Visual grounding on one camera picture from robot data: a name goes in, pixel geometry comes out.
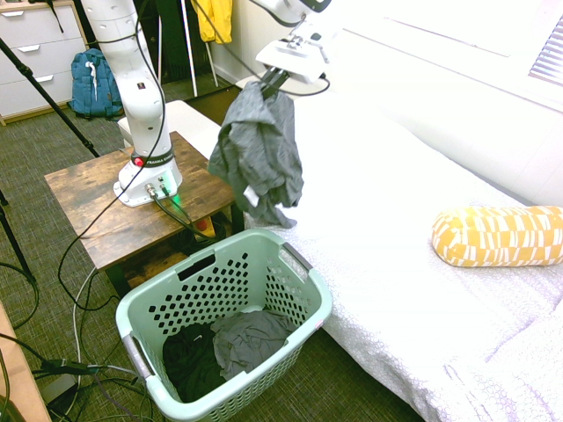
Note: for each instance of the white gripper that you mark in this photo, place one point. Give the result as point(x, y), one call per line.
point(299, 66)

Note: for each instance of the grey shirt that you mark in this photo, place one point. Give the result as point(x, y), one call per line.
point(259, 149)

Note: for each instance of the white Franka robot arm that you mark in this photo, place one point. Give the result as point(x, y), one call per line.
point(141, 96)

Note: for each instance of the white clothes rack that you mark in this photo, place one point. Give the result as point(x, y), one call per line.
point(191, 53)

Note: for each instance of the mint green laundry basket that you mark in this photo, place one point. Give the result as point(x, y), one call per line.
point(264, 391)

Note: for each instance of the yellow jacket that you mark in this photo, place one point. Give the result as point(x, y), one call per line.
point(215, 19)

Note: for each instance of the cream upholstered bench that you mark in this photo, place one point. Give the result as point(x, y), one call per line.
point(189, 118)

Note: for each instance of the yellow red emergency stop button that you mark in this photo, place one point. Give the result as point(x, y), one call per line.
point(203, 226)

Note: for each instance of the blue backpack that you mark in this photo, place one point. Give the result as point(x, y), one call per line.
point(105, 88)

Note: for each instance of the white bed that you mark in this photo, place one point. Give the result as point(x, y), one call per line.
point(396, 220)

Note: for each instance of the rustic wooden side table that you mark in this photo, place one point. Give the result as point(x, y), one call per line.
point(101, 206)

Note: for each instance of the black tripod stand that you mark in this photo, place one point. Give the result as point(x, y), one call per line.
point(44, 93)
point(18, 250)

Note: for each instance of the white drawer dresser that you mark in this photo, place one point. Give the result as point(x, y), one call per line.
point(39, 53)

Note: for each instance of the grey garment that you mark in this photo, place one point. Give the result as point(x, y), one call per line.
point(250, 343)

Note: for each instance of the yellow white patterned bolster pillow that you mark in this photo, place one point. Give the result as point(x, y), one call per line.
point(492, 237)

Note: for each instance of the window blind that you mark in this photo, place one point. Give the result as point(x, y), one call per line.
point(550, 57)

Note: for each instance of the black garment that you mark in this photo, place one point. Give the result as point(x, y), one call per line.
point(193, 365)

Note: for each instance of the grey power adapter box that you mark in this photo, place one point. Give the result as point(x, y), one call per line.
point(59, 389)

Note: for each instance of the light wooden desk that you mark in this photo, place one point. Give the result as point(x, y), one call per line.
point(22, 387)

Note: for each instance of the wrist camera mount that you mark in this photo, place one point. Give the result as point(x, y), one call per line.
point(303, 41)

